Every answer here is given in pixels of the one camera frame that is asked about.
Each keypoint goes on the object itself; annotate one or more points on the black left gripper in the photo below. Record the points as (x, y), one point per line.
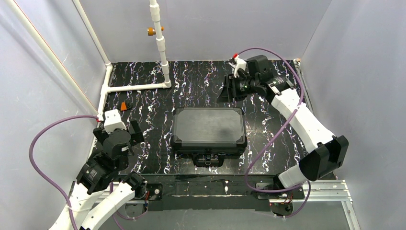
(136, 132)

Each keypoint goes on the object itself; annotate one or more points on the small orange wedge piece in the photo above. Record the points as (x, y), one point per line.
(123, 106)

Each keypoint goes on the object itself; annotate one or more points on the white pvc pole with orange knob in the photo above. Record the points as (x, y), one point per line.
(160, 40)

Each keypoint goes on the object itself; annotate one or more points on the white pvc frame pipe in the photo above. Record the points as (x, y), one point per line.
(45, 47)

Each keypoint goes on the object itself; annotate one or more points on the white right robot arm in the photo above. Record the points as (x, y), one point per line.
(326, 151)

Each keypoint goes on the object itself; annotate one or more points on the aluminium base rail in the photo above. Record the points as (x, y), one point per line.
(317, 190)

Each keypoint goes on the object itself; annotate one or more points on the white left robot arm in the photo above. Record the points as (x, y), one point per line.
(99, 190)

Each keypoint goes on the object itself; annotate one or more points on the black foam-lined poker case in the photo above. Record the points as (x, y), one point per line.
(208, 136)

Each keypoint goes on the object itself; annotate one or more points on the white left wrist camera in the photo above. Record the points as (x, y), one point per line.
(111, 121)

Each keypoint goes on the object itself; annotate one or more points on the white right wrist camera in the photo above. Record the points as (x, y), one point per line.
(237, 63)

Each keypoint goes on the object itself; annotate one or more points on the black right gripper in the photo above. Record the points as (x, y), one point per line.
(230, 87)

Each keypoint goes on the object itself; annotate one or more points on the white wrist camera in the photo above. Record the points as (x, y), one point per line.
(111, 121)
(237, 63)

